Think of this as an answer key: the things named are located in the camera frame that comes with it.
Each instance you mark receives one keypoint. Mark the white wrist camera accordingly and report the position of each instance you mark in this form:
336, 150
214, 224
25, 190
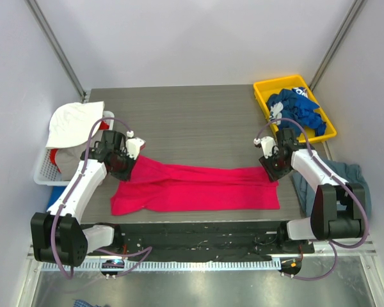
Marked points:
133, 145
267, 145

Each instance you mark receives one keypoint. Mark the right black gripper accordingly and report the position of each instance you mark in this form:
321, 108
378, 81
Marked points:
272, 171

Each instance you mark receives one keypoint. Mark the white plastic basket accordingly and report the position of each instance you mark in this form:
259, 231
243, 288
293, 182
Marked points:
48, 174

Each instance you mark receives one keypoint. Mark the blue cloth at left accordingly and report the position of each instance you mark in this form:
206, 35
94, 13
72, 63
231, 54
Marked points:
57, 191

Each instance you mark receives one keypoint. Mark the grey t shirt in basket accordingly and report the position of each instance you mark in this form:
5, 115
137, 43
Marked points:
67, 160

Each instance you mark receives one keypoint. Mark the yellow plastic tray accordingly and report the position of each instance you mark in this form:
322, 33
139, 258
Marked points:
264, 89

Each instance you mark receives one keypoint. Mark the grey-blue t shirt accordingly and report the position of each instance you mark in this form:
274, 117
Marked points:
351, 172

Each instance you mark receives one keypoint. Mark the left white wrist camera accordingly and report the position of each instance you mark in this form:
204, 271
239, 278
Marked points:
133, 145

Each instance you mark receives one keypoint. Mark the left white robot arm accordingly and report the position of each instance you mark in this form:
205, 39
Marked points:
57, 235

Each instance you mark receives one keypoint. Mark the white slotted cable duct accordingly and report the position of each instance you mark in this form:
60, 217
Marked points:
95, 264

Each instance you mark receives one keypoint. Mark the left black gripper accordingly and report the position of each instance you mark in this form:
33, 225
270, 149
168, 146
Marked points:
123, 169

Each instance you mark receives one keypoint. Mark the white t shirt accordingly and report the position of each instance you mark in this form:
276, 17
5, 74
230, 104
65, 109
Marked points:
71, 124

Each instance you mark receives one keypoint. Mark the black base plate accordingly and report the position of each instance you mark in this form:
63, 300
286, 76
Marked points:
238, 241

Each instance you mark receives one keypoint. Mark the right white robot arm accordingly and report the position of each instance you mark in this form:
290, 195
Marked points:
338, 213

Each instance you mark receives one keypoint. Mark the blue t shirt in tray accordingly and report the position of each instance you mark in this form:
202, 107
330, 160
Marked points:
296, 105

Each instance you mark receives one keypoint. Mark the pink t shirt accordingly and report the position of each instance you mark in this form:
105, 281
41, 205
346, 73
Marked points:
162, 187

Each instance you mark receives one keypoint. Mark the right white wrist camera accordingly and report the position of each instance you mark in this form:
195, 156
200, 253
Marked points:
267, 145

